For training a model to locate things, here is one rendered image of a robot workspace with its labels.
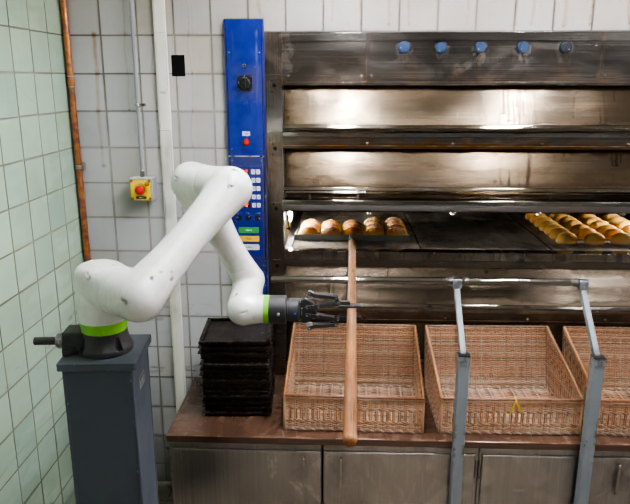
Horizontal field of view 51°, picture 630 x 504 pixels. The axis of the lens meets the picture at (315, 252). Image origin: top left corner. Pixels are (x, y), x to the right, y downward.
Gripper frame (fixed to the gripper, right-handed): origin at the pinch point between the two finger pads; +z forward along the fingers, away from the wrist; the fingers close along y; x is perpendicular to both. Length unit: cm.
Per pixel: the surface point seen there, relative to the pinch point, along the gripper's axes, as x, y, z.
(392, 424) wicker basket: -31, 58, 17
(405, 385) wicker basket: -70, 60, 26
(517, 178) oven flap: -81, -32, 70
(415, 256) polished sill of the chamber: -81, 3, 29
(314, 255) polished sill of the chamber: -81, 4, -16
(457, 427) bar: -22, 53, 41
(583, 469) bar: -22, 69, 88
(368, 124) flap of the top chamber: -79, -54, 7
